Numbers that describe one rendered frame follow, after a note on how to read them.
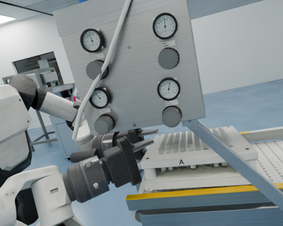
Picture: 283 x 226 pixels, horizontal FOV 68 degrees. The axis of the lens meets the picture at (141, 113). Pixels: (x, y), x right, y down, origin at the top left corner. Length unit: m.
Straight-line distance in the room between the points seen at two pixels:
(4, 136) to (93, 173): 0.36
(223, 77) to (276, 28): 1.57
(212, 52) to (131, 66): 5.32
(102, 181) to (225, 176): 0.26
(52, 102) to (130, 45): 0.64
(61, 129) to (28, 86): 2.45
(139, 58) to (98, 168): 0.25
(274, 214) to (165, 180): 0.22
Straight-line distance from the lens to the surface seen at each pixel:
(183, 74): 0.36
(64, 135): 3.38
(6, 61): 7.01
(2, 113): 0.77
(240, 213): 0.53
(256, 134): 0.74
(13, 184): 0.49
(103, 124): 0.38
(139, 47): 0.36
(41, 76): 4.24
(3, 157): 0.76
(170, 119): 0.35
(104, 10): 0.38
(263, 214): 0.54
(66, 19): 0.41
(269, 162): 0.65
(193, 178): 0.49
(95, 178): 0.48
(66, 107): 0.96
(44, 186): 0.50
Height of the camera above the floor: 1.27
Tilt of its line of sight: 14 degrees down
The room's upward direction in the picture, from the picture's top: 13 degrees counter-clockwise
